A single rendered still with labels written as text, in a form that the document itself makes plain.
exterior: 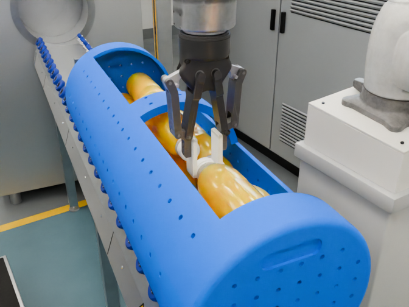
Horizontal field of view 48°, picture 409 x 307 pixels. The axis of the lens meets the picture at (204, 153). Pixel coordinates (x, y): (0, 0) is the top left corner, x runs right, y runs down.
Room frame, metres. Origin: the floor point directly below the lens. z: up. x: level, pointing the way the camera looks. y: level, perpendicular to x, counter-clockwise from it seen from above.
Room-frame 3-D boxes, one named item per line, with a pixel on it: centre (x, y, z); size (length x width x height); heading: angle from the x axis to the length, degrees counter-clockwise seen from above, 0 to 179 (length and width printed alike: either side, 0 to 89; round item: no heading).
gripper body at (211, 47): (0.67, 0.00, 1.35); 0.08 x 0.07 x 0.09; 114
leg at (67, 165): (2.21, 0.75, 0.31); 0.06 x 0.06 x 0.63; 24
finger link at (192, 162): (0.66, 0.02, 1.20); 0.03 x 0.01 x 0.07; 24
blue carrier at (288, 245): (0.83, 0.07, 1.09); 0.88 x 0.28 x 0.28; 24
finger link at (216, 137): (0.68, -0.02, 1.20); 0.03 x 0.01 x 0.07; 24
